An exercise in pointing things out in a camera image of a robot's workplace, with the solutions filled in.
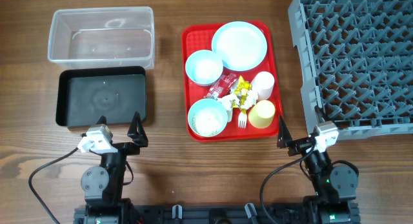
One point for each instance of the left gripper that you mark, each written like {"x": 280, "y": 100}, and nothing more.
{"x": 137, "y": 138}

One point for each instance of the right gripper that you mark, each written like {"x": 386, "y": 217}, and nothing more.
{"x": 286, "y": 141}

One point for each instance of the yellow plastic cup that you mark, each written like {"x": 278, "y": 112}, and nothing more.
{"x": 262, "y": 114}

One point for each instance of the white plastic cup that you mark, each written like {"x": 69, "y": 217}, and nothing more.
{"x": 263, "y": 84}

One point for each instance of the yellow snack wrapper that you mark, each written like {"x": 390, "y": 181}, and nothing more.
{"x": 240, "y": 95}

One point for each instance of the white rice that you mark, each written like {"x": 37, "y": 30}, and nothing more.
{"x": 207, "y": 123}

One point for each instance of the green bowl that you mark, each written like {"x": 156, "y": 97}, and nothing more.
{"x": 210, "y": 104}

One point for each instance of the red snack wrapper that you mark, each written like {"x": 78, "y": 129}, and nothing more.
{"x": 221, "y": 86}

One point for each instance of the white napkin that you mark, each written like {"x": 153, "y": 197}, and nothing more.
{"x": 232, "y": 101}

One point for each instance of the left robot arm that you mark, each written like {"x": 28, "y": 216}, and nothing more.
{"x": 103, "y": 184}

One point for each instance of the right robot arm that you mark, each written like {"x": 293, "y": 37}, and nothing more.
{"x": 334, "y": 182}

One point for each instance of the grey dishwasher rack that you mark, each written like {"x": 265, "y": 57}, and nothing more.
{"x": 356, "y": 63}

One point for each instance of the black plastic tray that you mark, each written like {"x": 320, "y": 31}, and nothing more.
{"x": 84, "y": 95}

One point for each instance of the white plastic fork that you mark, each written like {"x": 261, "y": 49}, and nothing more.
{"x": 242, "y": 118}

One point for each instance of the white plastic spoon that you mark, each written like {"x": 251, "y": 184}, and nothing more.
{"x": 229, "y": 110}

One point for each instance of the red serving tray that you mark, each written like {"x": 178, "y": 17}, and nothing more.
{"x": 199, "y": 37}

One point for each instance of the clear plastic bin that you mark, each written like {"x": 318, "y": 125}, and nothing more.
{"x": 103, "y": 37}

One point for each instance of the light blue plate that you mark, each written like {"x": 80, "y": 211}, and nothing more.
{"x": 242, "y": 46}

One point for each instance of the light blue bowl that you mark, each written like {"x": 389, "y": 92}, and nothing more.
{"x": 204, "y": 67}

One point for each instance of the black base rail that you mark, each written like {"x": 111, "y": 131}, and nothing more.
{"x": 281, "y": 212}

